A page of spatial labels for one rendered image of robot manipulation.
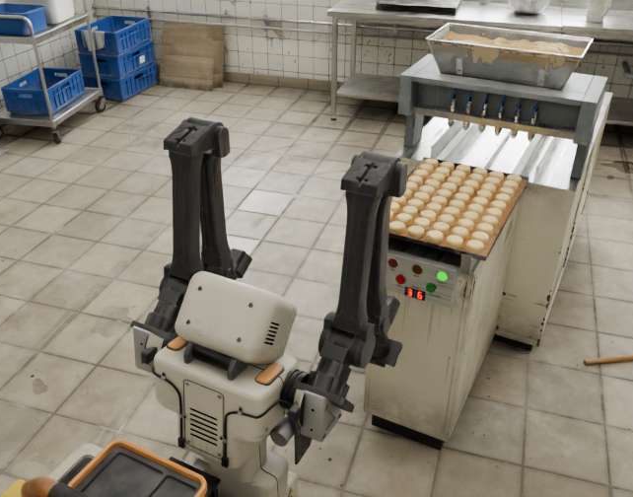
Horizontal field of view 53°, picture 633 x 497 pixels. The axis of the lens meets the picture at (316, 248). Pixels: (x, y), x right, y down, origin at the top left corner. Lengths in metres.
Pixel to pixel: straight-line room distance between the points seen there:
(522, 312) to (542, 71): 1.01
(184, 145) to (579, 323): 2.35
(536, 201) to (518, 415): 0.85
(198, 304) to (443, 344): 1.06
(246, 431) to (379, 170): 0.59
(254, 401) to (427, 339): 1.01
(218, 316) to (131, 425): 1.44
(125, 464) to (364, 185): 0.71
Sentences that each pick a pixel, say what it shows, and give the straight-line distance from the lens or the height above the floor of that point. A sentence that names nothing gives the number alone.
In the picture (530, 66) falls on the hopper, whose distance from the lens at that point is 2.50.
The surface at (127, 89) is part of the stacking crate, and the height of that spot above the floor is 0.09.
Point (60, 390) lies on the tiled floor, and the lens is 2.94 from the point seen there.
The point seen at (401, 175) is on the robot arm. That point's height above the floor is 1.37.
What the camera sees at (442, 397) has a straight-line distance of 2.33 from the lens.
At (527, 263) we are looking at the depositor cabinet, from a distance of 2.75.
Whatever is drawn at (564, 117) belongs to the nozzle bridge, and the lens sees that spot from 2.56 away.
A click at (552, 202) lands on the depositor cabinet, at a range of 2.60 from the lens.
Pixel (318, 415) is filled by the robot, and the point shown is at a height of 0.96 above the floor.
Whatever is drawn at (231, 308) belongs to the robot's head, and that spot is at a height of 1.13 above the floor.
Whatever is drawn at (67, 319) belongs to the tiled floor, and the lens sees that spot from 3.32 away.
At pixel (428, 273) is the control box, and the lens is 2.00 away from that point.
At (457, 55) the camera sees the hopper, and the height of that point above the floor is 1.26.
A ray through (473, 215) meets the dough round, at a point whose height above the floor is 0.92.
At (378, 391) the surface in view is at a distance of 2.44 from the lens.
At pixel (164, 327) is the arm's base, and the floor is 0.99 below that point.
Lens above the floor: 1.92
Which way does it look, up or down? 32 degrees down
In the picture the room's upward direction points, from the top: straight up
